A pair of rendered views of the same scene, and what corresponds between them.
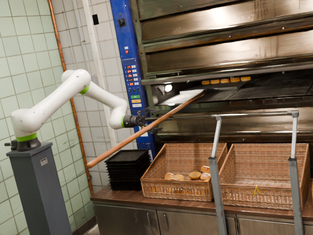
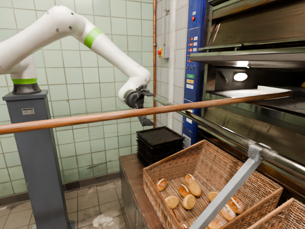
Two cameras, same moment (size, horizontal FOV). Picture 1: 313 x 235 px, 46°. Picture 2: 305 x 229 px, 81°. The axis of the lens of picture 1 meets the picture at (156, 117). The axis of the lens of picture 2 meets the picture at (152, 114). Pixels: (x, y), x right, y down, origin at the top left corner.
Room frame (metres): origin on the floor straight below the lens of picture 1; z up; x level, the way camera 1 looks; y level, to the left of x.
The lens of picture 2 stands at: (1.86, -0.45, 1.39)
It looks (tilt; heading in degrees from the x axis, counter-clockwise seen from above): 17 degrees down; 38
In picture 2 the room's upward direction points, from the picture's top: straight up
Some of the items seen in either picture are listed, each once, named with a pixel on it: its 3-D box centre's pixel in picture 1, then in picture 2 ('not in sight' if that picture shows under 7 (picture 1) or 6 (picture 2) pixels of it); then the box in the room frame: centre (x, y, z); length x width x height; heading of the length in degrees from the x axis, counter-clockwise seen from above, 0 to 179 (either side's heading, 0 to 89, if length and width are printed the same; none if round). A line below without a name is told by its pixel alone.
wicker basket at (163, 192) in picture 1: (185, 169); (199, 187); (2.67, -0.15, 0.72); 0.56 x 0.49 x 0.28; 60
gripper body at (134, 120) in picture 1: (139, 120); (137, 101); (2.49, 0.12, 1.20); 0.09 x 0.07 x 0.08; 60
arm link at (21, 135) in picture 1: (23, 124); (20, 66); (2.24, 0.82, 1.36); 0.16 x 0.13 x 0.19; 35
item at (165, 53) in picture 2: (89, 80); (164, 52); (3.32, 0.54, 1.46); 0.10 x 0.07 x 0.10; 59
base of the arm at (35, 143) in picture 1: (21, 143); (28, 86); (2.28, 0.87, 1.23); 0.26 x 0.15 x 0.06; 63
